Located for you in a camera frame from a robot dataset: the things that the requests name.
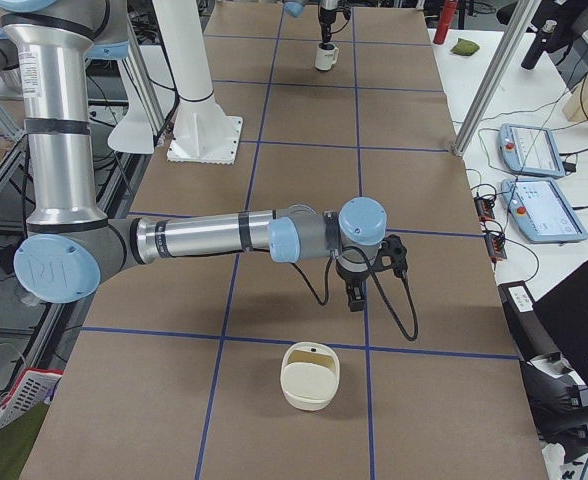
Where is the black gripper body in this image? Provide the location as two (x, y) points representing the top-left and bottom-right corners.
(318, 7), (336, 31)
(336, 259), (370, 295)

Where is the white mug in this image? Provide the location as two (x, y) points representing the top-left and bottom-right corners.
(314, 43), (340, 72)

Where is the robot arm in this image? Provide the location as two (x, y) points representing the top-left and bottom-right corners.
(283, 0), (340, 32)
(0, 1), (387, 310)

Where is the cream plastic basket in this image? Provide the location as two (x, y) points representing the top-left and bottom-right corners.
(280, 342), (340, 411)

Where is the red bottle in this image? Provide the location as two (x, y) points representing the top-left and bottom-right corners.
(433, 0), (458, 45)

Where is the green bean bag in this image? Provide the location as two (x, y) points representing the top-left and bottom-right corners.
(450, 38), (480, 57)

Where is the lower blue teach pendant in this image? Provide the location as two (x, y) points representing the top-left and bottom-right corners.
(501, 178), (588, 244)

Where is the blue teach pendant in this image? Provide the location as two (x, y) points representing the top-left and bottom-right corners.
(498, 123), (565, 178)
(501, 178), (588, 244)

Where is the upper blue teach pendant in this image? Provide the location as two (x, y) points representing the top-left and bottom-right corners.
(498, 123), (565, 178)

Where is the black office chair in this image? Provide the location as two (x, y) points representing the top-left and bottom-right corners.
(521, 260), (588, 447)

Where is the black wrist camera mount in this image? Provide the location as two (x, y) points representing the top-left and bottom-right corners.
(374, 234), (408, 279)

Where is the white central mounting post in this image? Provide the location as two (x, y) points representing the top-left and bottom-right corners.
(107, 0), (243, 165)

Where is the aluminium frame post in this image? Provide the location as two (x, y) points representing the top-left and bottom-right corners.
(451, 0), (541, 157)

